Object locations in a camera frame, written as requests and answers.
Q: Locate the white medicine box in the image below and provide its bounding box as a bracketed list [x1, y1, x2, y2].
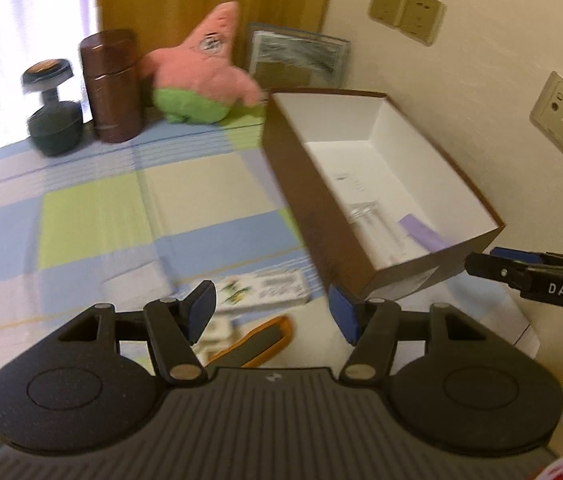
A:
[214, 267, 309, 311]

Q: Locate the white paper sheet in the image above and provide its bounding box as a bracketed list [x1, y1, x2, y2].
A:
[396, 287, 535, 358]

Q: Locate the black dumbbell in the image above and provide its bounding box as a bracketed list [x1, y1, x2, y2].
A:
[22, 58, 84, 157]

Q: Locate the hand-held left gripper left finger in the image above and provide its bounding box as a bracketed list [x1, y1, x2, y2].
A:
[56, 280, 218, 386]

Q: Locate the pink starfish plush toy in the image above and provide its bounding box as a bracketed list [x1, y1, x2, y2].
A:
[140, 1, 264, 125]

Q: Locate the beige wall socket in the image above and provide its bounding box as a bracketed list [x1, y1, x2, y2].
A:
[530, 71, 563, 155]
[401, 0, 447, 47]
[369, 0, 411, 27]

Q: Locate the checked bed sheet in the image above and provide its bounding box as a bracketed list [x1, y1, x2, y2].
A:
[0, 105, 335, 431]

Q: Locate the clear plastic item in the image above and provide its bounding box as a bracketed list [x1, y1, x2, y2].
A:
[346, 199, 398, 262]

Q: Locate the orange black tool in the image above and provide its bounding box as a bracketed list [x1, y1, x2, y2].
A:
[206, 315, 293, 368]

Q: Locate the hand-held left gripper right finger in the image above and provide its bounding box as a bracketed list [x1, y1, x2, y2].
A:
[328, 285, 487, 386]

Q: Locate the white sheer curtain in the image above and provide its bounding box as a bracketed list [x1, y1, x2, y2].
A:
[0, 0, 100, 161]

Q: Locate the brown cardboard box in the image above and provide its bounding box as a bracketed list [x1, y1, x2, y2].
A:
[260, 87, 506, 306]

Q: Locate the purple strip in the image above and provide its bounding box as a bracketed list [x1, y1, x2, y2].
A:
[397, 214, 449, 250]

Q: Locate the framed picture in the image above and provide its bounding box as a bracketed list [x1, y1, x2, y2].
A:
[248, 22, 351, 96]

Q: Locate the brown metal thermos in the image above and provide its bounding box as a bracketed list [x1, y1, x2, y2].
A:
[79, 29, 143, 143]

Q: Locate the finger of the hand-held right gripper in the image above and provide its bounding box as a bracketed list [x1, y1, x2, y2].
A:
[490, 246, 543, 265]
[464, 251, 533, 289]

